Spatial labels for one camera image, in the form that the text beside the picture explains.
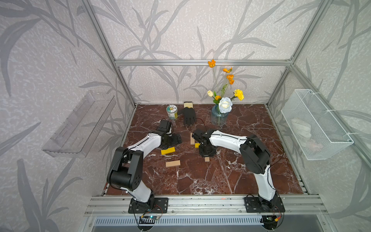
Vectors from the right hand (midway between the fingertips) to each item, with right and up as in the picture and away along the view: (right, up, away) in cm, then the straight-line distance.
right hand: (204, 155), depth 92 cm
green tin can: (-22, +29, +13) cm, 39 cm away
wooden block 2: (+2, -1, -4) cm, 5 cm away
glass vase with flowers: (+9, +31, -17) cm, 36 cm away
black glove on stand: (-11, +27, +25) cm, 39 cm away
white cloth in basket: (+52, +18, -16) cm, 57 cm away
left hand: (-18, +9, 0) cm, 20 cm away
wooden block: (-19, -4, -5) cm, 20 cm away
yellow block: (-23, +3, 0) cm, 23 cm away
